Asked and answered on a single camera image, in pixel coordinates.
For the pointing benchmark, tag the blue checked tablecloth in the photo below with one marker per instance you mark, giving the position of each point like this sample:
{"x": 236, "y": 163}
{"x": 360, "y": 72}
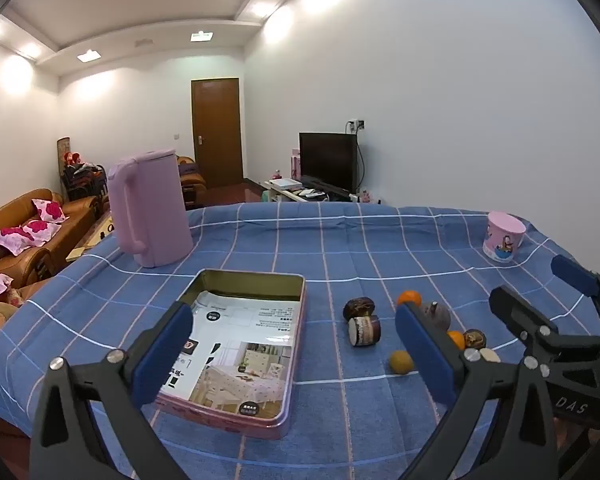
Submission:
{"x": 330, "y": 260}

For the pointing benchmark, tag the wall power socket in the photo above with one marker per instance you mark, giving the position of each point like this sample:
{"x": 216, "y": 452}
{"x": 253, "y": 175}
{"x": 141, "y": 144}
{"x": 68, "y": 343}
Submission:
{"x": 355, "y": 125}

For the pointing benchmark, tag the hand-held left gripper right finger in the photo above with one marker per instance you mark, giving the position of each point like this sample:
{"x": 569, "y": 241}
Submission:
{"x": 425, "y": 355}

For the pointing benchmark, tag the small brown dessert jar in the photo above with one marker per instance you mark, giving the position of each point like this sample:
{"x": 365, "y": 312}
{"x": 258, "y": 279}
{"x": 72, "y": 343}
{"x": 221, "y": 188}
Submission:
{"x": 365, "y": 331}
{"x": 490, "y": 355}

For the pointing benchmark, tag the stacked chairs with clothes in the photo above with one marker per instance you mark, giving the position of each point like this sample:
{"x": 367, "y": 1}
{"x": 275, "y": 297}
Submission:
{"x": 82, "y": 175}

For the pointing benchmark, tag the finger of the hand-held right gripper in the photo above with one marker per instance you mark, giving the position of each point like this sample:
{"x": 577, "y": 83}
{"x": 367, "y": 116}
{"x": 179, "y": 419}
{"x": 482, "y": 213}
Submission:
{"x": 515, "y": 312}
{"x": 572, "y": 275}

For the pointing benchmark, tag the pink metal tin box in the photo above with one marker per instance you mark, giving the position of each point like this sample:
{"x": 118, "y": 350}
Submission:
{"x": 220, "y": 285}

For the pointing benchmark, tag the printed paper leaflet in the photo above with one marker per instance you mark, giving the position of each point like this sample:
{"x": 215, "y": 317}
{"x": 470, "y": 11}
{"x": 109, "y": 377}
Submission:
{"x": 245, "y": 340}

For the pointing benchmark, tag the yellow-green longan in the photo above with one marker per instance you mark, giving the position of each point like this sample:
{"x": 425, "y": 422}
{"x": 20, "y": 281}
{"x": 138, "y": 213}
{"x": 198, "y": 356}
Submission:
{"x": 401, "y": 362}

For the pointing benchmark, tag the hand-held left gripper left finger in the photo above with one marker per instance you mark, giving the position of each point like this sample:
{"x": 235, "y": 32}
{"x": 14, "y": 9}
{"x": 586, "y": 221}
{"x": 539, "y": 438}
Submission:
{"x": 162, "y": 355}

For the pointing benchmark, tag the pink electric kettle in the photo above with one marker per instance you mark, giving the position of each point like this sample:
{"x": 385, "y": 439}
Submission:
{"x": 155, "y": 210}

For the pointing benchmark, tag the black television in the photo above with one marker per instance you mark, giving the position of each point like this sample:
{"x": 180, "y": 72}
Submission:
{"x": 327, "y": 160}

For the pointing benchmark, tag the purple passion fruit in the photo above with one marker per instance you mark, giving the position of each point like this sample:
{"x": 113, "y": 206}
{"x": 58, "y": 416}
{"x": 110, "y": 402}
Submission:
{"x": 437, "y": 316}

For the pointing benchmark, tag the pink gift box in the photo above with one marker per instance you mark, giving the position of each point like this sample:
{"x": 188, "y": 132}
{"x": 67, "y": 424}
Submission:
{"x": 295, "y": 162}

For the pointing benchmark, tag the brown leather sofa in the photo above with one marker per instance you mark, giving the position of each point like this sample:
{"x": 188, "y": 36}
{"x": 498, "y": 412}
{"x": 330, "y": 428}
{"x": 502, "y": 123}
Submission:
{"x": 75, "y": 215}

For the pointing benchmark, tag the dark brown chestnut-like fruit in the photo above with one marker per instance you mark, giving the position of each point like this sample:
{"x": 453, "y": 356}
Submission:
{"x": 358, "y": 307}

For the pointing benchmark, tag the square ceiling light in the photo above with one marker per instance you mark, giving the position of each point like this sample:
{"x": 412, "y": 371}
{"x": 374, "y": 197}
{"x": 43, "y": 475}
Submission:
{"x": 88, "y": 55}
{"x": 201, "y": 36}

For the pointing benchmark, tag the pink cartoon cup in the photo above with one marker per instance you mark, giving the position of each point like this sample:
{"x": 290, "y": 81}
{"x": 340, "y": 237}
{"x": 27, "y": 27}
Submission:
{"x": 502, "y": 237}

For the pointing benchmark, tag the rolled brown mat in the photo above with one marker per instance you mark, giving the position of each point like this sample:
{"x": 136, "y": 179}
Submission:
{"x": 63, "y": 147}

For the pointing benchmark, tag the wooden coffee table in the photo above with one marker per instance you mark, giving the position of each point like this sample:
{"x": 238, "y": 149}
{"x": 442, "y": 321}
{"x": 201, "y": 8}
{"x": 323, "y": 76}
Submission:
{"x": 95, "y": 237}

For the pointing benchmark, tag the brown wooden door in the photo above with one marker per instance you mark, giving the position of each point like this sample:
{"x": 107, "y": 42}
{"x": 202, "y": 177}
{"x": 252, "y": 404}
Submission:
{"x": 215, "y": 130}

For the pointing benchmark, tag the orange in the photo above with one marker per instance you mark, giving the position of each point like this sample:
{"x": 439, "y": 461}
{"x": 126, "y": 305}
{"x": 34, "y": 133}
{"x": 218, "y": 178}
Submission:
{"x": 409, "y": 298}
{"x": 457, "y": 340}

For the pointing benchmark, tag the white flat box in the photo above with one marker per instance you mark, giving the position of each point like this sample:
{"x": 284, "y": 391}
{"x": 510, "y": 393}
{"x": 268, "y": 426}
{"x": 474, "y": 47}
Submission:
{"x": 285, "y": 183}

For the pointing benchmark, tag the dark brown round fruit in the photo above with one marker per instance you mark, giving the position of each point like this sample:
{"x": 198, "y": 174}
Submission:
{"x": 475, "y": 338}

